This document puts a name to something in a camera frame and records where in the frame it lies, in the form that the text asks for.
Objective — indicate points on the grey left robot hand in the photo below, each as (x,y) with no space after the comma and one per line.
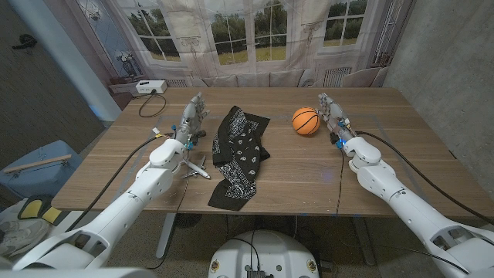
(189,119)

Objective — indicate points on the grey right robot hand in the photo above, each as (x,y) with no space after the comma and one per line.
(335,116)

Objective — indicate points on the black paisley bandana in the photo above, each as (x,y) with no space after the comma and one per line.
(239,154)

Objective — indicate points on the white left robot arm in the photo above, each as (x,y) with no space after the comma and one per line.
(127,208)

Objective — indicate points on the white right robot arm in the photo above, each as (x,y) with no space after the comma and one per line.
(405,201)

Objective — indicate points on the small orange basketball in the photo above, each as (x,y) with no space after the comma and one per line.
(305,121)

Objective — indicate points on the small black toy car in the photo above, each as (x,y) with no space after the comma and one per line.
(200,134)

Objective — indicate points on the white toy airplane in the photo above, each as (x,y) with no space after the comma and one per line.
(198,168)

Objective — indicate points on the white power box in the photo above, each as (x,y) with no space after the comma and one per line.
(151,86)

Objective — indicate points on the printed window backdrop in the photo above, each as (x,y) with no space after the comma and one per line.
(239,23)

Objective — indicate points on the grey table leg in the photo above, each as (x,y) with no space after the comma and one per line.
(165,235)
(363,239)

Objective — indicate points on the white pillar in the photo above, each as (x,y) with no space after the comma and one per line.
(65,58)

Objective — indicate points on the white robot torso base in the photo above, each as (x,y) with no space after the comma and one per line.
(270,251)

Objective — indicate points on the blue storage bin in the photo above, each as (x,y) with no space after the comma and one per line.
(38,181)

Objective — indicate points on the yellow and black pad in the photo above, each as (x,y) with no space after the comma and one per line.
(32,208)

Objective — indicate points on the grey white sneaker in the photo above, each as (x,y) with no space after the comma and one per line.
(23,239)
(7,228)

